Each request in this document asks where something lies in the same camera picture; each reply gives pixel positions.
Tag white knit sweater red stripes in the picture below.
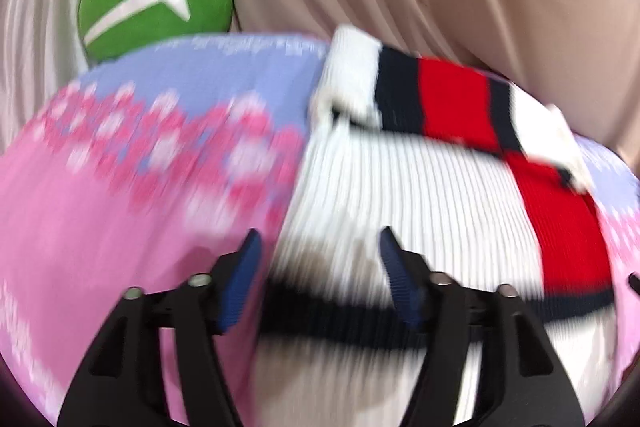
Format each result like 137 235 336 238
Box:
256 25 620 426

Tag floral pink blue bedspread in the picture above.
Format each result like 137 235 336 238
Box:
1 35 639 426

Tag silver pleated curtain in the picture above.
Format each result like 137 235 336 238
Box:
1 0 88 148

